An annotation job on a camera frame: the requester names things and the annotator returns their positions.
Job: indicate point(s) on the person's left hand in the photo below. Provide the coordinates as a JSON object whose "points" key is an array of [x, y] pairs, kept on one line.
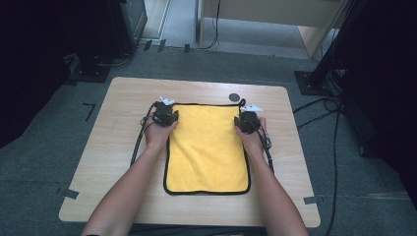
{"points": [[157, 132]]}

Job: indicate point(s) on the light wooden furniture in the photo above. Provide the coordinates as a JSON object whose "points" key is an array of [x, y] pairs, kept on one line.
{"points": [[272, 11]]}

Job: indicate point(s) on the dark cabinet with glass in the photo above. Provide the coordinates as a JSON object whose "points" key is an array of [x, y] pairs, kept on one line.
{"points": [[134, 16]]}

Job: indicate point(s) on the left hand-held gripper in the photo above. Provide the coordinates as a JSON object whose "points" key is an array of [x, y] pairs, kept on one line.
{"points": [[165, 114]]}

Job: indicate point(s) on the round black table grommet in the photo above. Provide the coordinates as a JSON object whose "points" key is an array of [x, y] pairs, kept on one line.
{"points": [[234, 97]]}

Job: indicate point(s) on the grey tape strip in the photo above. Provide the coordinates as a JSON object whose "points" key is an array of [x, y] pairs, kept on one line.
{"points": [[310, 200], [71, 193]]}

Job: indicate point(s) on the slanted black stand with base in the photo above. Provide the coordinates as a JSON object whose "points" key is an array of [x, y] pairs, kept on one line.
{"points": [[311, 82]]}

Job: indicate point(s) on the yellow and grey towel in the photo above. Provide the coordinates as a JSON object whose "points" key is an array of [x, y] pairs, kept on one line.
{"points": [[206, 147]]}

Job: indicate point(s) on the black stand with base plate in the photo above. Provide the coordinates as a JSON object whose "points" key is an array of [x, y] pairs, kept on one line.
{"points": [[88, 70]]}

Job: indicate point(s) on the person's right hand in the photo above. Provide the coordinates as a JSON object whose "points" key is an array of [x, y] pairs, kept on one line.
{"points": [[254, 139]]}

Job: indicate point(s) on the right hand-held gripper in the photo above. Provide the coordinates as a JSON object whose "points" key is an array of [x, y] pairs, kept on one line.
{"points": [[248, 121]]}

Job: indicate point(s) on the dark curtain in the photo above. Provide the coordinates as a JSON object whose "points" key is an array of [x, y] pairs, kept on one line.
{"points": [[32, 65], [383, 82]]}

